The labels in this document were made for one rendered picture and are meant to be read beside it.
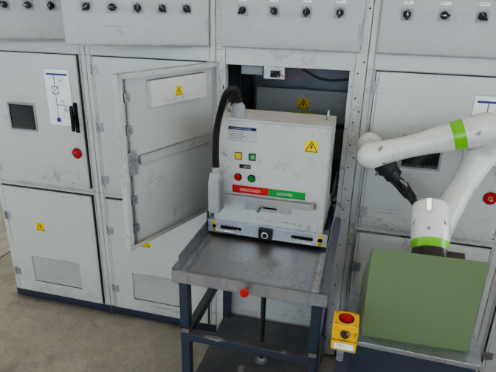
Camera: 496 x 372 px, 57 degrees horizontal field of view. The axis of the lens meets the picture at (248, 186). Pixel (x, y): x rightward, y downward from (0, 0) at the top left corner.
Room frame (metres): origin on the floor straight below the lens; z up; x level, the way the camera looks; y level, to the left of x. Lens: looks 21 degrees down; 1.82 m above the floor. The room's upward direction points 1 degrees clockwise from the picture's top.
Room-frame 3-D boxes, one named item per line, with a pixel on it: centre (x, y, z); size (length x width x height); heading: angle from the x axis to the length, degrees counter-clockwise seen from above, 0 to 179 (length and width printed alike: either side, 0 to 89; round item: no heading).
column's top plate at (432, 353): (1.40, -0.61, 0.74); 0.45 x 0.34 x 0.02; 74
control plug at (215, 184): (1.79, 0.13, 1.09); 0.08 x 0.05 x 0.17; 166
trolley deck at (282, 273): (1.81, -0.09, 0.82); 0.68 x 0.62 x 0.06; 166
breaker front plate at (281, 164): (1.81, -0.09, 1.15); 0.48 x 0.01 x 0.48; 76
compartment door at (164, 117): (1.99, 0.34, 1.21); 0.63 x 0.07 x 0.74; 147
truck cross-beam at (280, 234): (1.82, -0.09, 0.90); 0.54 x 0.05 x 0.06; 76
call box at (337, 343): (1.21, -0.33, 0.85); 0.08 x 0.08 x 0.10; 76
